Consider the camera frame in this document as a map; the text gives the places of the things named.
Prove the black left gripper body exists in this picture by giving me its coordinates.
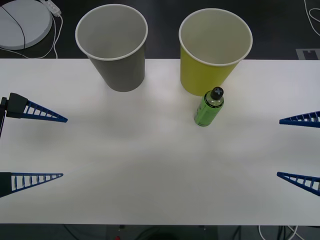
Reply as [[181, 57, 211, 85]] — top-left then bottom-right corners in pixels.
[[0, 96, 8, 141]]

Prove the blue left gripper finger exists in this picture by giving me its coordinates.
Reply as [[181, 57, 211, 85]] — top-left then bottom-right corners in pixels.
[[6, 92, 69, 123], [0, 171, 64, 199]]

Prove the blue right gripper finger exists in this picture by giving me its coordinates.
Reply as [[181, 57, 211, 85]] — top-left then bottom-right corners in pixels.
[[279, 111, 320, 129], [276, 171, 320, 197]]

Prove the green bottle with black cap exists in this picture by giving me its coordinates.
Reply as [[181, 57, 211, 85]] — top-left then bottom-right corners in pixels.
[[194, 86, 225, 128]]

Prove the white round floor stand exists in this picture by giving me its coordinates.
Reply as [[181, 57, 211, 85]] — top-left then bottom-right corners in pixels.
[[0, 0, 54, 51]]

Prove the white power strip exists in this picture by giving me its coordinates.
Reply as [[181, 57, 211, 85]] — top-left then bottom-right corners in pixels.
[[41, 0, 62, 17]]

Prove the grey plastic bin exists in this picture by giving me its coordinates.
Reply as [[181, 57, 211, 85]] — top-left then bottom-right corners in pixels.
[[74, 3, 149, 93]]

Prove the yellow-green plastic bin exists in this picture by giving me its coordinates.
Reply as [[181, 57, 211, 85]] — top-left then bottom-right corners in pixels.
[[178, 7, 254, 97]]

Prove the white cable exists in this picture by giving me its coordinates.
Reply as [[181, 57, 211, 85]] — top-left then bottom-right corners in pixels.
[[51, 13, 64, 60], [258, 224, 304, 240], [303, 0, 320, 44]]

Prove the thin black cable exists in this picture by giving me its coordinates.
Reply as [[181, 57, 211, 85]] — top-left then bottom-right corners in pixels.
[[0, 4, 26, 50]]

